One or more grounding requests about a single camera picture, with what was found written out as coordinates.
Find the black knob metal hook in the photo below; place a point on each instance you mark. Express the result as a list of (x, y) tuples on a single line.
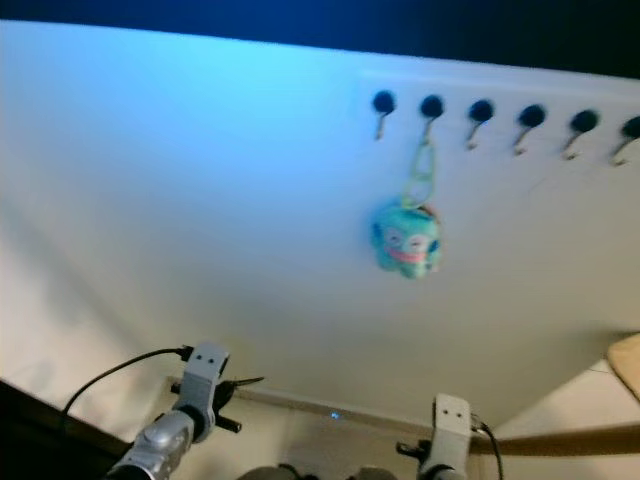
[(383, 101), (531, 116), (631, 127), (584, 121), (431, 105), (480, 110)]

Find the white hook rack board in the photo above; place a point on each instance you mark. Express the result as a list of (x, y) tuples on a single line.
[(460, 85)]

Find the grey robot right leg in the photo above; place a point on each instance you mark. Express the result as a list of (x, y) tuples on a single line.
[(370, 473)]

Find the grey robot leg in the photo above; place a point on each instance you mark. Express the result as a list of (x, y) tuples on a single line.
[(268, 473), (370, 473)]

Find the grey robot left leg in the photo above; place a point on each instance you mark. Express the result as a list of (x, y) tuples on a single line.
[(268, 473)]

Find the wooden table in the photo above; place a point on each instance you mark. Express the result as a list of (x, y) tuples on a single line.
[(570, 441)]

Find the black furniture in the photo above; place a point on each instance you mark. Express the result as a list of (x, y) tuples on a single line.
[(35, 440)]

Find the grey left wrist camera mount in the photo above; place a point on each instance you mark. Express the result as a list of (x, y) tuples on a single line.
[(207, 365)]

